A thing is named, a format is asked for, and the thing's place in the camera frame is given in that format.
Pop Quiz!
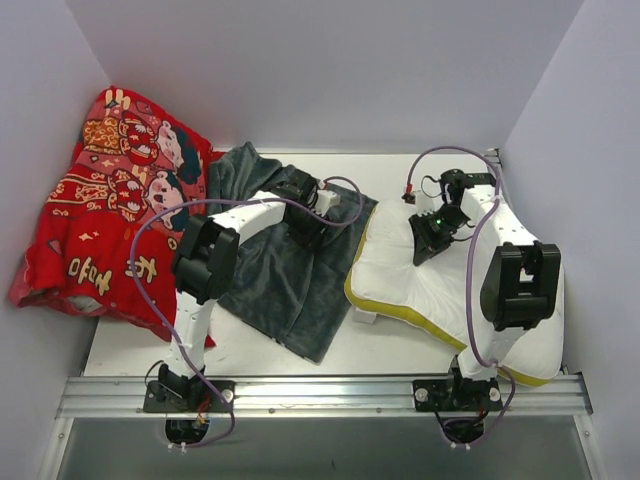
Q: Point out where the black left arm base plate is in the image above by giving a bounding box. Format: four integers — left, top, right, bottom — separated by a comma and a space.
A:
142, 378, 235, 414

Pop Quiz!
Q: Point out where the red cartoon print pillow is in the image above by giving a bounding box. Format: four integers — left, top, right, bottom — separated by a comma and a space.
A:
8, 86, 223, 341

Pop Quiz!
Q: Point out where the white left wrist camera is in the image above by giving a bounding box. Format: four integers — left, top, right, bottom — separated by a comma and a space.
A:
314, 189, 341, 216

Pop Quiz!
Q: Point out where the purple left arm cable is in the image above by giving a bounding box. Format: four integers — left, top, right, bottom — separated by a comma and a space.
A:
128, 174, 365, 448

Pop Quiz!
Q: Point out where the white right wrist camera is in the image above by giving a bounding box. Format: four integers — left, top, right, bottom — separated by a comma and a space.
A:
414, 191, 439, 216

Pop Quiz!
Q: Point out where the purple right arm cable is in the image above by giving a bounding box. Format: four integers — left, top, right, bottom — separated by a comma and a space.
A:
402, 144, 517, 448

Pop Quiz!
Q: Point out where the grey plush pillowcase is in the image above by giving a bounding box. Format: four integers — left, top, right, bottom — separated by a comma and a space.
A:
206, 141, 380, 366

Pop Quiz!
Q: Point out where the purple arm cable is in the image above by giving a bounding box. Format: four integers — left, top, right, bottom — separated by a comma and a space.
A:
402, 144, 517, 448
128, 174, 365, 448

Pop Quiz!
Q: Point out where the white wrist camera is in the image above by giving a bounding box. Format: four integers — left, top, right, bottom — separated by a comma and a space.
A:
414, 191, 439, 216
314, 189, 341, 216

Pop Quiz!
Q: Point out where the white pillow yellow edge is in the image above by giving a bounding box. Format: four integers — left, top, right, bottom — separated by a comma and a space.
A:
344, 200, 564, 387

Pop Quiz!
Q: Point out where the aluminium right side rail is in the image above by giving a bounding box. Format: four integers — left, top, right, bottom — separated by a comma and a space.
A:
484, 148, 502, 170

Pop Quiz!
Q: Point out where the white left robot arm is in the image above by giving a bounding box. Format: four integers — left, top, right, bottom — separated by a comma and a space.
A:
144, 171, 340, 413

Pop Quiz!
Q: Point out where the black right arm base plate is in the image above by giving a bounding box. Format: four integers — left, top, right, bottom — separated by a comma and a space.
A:
412, 379, 503, 413

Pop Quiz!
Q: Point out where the aluminium rail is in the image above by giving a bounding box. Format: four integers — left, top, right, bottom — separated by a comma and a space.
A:
484, 148, 502, 170
57, 375, 593, 419

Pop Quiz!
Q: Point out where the aluminium front rail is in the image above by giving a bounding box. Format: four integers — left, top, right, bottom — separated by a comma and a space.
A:
57, 375, 593, 419

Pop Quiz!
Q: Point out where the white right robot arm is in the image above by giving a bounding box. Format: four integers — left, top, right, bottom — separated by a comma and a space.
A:
403, 169, 561, 412

